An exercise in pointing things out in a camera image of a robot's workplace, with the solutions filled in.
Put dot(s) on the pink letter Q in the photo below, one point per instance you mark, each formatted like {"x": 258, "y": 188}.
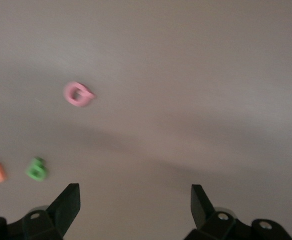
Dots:
{"x": 68, "y": 95}

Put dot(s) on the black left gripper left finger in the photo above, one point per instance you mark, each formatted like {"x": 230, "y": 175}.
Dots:
{"x": 66, "y": 207}

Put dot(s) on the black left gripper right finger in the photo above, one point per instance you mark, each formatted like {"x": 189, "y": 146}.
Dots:
{"x": 200, "y": 207}

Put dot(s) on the brown table cover sheet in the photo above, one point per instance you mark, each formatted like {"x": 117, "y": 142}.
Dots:
{"x": 185, "y": 75}

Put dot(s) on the green letter q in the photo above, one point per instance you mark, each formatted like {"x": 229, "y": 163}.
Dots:
{"x": 37, "y": 175}

